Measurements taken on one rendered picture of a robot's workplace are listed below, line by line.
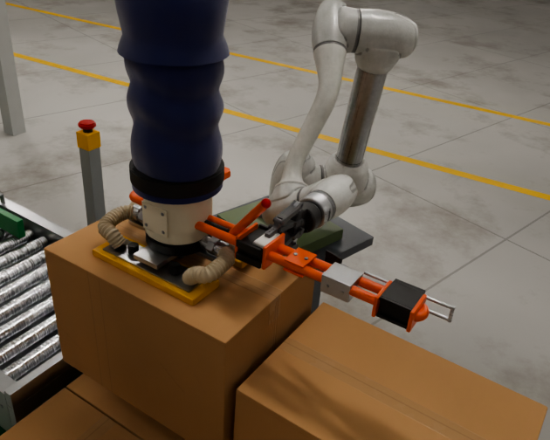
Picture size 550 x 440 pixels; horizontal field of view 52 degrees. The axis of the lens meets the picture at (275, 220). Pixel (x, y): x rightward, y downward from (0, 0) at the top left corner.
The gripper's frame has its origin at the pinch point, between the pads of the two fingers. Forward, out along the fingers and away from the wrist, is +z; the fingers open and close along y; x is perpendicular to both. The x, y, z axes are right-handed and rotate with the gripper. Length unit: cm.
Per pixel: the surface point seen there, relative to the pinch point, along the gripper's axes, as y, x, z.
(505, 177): 118, 1, -367
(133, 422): 66, 31, 16
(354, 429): 26.2, -33.3, 11.8
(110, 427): 66, 34, 21
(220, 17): -48, 16, -1
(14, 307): 66, 101, 5
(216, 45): -42.7, 16.3, -0.9
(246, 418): 33.6, -9.9, 18.3
